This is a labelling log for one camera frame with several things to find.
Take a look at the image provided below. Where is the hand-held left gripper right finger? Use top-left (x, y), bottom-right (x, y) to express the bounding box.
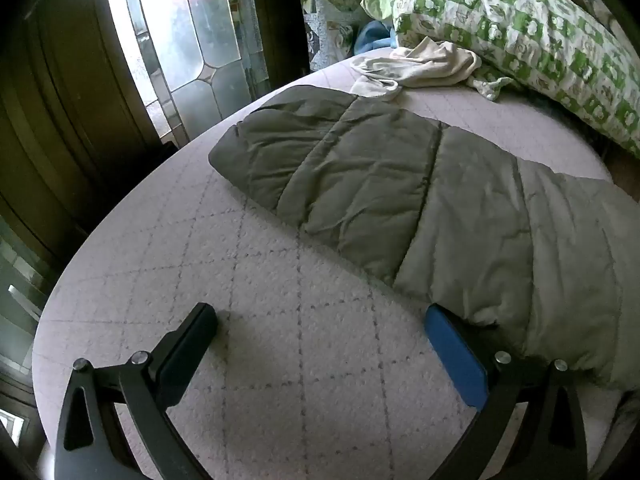
top-left (424, 305), bottom-right (590, 480)

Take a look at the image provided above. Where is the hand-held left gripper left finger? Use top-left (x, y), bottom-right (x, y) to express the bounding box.
top-left (54, 302), bottom-right (219, 480)

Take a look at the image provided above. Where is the olive quilted jacket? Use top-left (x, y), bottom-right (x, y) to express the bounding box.
top-left (208, 85), bottom-right (640, 392)

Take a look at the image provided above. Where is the pink quilted bed mattress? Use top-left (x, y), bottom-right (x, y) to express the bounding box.
top-left (31, 52), bottom-right (626, 480)

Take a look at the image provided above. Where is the cream cloth garment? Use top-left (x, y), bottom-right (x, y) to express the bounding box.
top-left (350, 37), bottom-right (483, 101)

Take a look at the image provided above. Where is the blue cloth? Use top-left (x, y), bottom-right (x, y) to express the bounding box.
top-left (354, 21), bottom-right (398, 55)

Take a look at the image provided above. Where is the green patterned pillow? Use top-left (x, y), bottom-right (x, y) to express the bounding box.
top-left (361, 0), bottom-right (640, 158)

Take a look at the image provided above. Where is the leaf print quilt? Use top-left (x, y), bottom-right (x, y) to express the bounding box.
top-left (292, 0), bottom-right (381, 73)

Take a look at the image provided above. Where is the dark wooden door frame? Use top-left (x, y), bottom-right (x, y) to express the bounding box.
top-left (0, 0), bottom-right (168, 266)

